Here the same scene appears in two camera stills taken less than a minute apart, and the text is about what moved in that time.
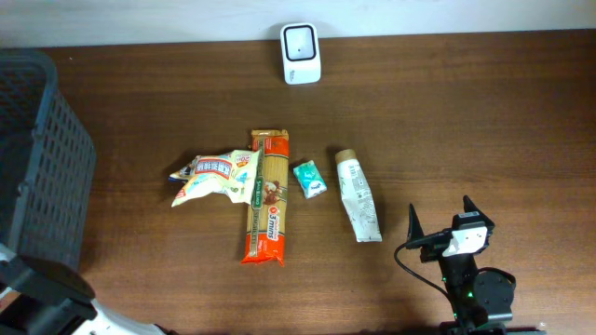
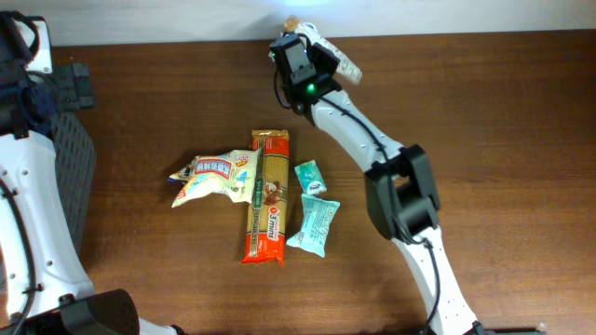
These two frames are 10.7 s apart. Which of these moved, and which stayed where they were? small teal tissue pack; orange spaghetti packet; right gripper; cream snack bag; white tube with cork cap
Moved: white tube with cork cap; right gripper
Stayed: orange spaghetti packet; cream snack bag; small teal tissue pack
